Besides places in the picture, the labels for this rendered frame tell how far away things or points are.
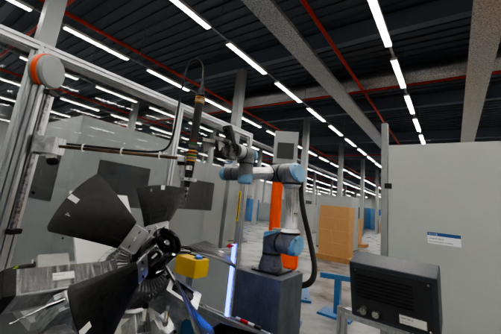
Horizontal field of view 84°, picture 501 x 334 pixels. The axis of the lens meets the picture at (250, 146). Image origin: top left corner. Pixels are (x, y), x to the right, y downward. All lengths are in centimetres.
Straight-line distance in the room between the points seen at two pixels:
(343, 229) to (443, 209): 663
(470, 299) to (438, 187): 76
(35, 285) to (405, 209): 233
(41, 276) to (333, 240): 851
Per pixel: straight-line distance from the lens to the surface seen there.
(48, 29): 579
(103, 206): 109
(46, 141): 144
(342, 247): 906
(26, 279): 106
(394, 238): 259
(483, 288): 258
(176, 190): 134
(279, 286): 168
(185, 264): 164
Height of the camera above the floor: 139
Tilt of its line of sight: 12 degrees up
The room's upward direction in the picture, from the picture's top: 6 degrees clockwise
